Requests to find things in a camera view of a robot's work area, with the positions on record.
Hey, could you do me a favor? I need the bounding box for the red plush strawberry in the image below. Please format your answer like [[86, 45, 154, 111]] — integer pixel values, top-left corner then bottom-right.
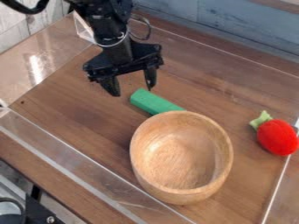
[[248, 110, 299, 156]]

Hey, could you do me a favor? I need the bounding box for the clear acrylic corner bracket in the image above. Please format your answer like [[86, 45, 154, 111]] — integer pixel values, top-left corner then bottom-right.
[[74, 12, 95, 44]]

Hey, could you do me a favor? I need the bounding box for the black clamp with screw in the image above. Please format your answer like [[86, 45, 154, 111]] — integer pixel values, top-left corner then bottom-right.
[[24, 194, 66, 224]]

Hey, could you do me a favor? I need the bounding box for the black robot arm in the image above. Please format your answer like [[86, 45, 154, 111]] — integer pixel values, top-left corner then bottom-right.
[[64, 0, 164, 96]]

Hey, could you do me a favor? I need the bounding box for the green rectangular block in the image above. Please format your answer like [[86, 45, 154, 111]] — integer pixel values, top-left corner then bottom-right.
[[130, 88, 184, 115]]

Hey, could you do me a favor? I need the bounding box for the black cable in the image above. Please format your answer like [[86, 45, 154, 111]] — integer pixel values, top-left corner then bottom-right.
[[0, 197, 27, 224]]

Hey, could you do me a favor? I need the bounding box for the brown wooden bowl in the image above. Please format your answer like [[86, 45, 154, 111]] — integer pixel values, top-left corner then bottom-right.
[[130, 111, 234, 205]]

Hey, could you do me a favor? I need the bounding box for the clear acrylic front wall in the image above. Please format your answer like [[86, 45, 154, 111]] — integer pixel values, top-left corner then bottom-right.
[[0, 108, 195, 224]]

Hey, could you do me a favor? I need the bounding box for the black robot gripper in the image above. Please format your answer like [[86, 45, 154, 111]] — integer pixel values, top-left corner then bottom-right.
[[83, 39, 164, 97]]

